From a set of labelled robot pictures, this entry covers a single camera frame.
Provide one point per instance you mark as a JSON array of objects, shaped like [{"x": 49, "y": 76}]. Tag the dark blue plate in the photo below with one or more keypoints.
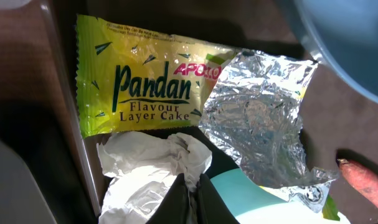
[{"x": 342, "y": 34}]

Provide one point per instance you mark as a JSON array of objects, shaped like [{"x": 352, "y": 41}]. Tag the orange carrot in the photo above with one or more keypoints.
[{"x": 360, "y": 178}]

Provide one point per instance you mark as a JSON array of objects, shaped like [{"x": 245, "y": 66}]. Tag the light blue bowl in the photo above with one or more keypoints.
[{"x": 249, "y": 203}]

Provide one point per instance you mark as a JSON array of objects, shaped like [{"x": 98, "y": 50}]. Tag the brown serving tray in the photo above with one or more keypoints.
[{"x": 338, "y": 121}]

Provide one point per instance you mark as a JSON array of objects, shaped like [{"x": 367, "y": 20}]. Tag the white tissue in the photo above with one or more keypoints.
[{"x": 143, "y": 169}]

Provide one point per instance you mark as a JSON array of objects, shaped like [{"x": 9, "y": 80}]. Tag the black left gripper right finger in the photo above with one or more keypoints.
[{"x": 211, "y": 209}]

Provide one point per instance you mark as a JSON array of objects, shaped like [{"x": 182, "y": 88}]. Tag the black plastic tray bin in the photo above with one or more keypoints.
[{"x": 21, "y": 200}]

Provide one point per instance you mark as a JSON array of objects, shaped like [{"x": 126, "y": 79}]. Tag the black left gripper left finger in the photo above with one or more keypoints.
[{"x": 175, "y": 207}]

